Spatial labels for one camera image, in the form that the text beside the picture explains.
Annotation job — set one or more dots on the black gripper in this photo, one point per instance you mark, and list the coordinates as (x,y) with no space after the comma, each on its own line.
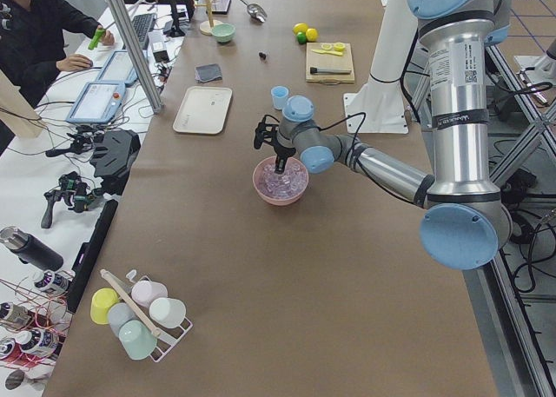
(284,152)

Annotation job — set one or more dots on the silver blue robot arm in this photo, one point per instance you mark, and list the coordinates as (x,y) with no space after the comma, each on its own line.
(465,222)

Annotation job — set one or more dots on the pink bowl of ice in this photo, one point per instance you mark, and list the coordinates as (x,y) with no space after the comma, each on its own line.
(280,189)

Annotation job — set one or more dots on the light blue plastic cup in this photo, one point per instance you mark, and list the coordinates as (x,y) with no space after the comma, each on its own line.
(280,95)

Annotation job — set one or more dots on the steel ice scoop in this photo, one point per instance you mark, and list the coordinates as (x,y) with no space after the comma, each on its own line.
(255,11)

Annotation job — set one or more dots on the white cup on rack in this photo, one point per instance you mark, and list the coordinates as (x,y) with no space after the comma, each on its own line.
(168,312)

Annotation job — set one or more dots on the pink cup on rack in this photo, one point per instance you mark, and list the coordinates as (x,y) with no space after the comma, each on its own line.
(144,292)

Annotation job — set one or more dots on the white cup rack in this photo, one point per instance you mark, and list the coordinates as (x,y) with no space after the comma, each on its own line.
(167,338)

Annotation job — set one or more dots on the grey cup on rack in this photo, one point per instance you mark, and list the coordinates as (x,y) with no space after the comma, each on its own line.
(118,315)

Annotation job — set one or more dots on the yellow cup on rack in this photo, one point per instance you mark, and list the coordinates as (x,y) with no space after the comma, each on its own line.
(101,302)

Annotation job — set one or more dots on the mint cup on rack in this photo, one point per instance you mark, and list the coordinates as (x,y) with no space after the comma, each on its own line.
(137,340)

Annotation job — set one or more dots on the cream rabbit serving tray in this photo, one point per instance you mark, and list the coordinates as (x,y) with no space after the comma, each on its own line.
(203,110)

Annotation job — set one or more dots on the steel muddler black tip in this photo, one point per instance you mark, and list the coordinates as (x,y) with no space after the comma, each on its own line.
(321,71)

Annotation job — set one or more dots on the wooden cutting board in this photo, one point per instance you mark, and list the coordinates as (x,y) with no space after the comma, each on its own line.
(329,62)

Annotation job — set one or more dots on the grey folded cloth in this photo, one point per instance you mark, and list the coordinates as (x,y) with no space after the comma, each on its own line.
(208,73)

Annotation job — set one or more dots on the yellow plastic knife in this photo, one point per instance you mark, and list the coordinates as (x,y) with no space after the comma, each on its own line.
(327,52)

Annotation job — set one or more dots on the green lime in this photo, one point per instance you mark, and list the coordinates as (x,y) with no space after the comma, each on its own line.
(301,38)

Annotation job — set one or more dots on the yellow lemon near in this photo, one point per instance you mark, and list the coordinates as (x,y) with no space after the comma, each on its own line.
(312,35)

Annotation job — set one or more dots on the yellow lemon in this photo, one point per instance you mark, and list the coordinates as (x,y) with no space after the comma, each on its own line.
(300,28)
(312,35)

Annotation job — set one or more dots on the yellow lemon far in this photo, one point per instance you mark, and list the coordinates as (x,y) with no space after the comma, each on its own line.
(300,28)

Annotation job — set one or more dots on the mint green bowl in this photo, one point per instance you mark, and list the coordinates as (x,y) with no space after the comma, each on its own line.
(223,32)

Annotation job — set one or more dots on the wooden glass drying stand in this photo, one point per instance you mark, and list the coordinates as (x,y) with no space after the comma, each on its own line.
(206,27)

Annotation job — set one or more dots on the blue teach pendant far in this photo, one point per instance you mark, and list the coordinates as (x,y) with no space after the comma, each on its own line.
(118,68)

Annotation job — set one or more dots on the blue teach pendant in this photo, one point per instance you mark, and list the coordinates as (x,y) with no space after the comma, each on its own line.
(118,68)
(97,103)

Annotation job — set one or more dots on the blue teach pendant near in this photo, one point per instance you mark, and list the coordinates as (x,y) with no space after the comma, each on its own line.
(97,103)

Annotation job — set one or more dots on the black thermos bottle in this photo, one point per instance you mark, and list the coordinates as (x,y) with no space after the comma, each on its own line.
(30,250)

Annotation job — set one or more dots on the seated person in black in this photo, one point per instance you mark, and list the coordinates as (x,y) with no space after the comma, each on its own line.
(32,48)

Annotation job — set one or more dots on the aluminium frame post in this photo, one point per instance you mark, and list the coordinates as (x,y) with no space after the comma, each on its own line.
(120,14)

